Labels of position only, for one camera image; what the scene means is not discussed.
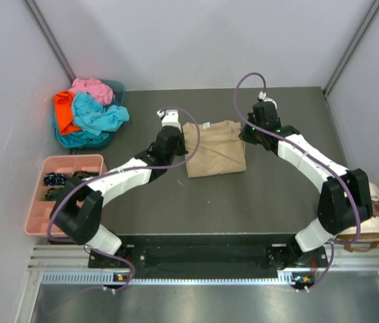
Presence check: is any beige t shirt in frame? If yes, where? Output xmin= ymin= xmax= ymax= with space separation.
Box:
xmin=182 ymin=120 xmax=246 ymax=178

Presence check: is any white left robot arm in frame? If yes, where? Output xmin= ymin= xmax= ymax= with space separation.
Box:
xmin=50 ymin=125 xmax=186 ymax=267

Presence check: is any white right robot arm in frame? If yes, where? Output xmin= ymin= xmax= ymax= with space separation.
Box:
xmin=240 ymin=99 xmax=373 ymax=266

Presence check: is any teal plastic basket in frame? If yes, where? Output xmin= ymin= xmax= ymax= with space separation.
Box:
xmin=51 ymin=78 xmax=128 ymax=151

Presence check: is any pink t shirt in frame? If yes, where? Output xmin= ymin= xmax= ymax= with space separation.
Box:
xmin=69 ymin=78 xmax=114 ymax=106

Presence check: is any cyan t shirt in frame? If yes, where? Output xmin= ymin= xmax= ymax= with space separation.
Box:
xmin=53 ymin=92 xmax=130 ymax=149

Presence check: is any dark patterned rolled item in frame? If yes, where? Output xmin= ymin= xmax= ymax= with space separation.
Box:
xmin=44 ymin=186 xmax=63 ymax=201
xmin=73 ymin=170 xmax=99 ymax=180
xmin=43 ymin=172 xmax=68 ymax=186

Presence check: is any orange t shirt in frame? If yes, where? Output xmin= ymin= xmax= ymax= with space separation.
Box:
xmin=53 ymin=91 xmax=81 ymax=135

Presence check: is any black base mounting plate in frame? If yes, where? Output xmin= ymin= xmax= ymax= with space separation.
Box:
xmin=88 ymin=244 xmax=298 ymax=279

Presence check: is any pink compartment tray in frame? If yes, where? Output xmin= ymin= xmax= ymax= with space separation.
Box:
xmin=24 ymin=154 xmax=107 ymax=238

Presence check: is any cream fabric storage bag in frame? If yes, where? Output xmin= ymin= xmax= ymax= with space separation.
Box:
xmin=335 ymin=182 xmax=379 ymax=252

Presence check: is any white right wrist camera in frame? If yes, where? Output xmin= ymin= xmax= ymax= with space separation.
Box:
xmin=258 ymin=91 xmax=277 ymax=109

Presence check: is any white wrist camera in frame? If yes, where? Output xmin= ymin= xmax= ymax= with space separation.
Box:
xmin=156 ymin=109 xmax=182 ymax=131
xmin=258 ymin=91 xmax=277 ymax=109

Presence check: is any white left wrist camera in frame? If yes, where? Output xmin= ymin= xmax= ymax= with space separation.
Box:
xmin=156 ymin=109 xmax=182 ymax=131

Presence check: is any aluminium frame post right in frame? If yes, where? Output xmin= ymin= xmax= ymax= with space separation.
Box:
xmin=322 ymin=0 xmax=379 ymax=99

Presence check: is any aluminium frame post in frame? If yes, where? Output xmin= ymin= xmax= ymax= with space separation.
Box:
xmin=22 ymin=0 xmax=75 ymax=83
xmin=322 ymin=0 xmax=379 ymax=99

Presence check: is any slotted cable duct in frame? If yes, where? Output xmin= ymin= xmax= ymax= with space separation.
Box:
xmin=40 ymin=271 xmax=314 ymax=287

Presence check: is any aluminium frame post left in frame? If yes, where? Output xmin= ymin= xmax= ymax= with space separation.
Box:
xmin=22 ymin=0 xmax=75 ymax=83

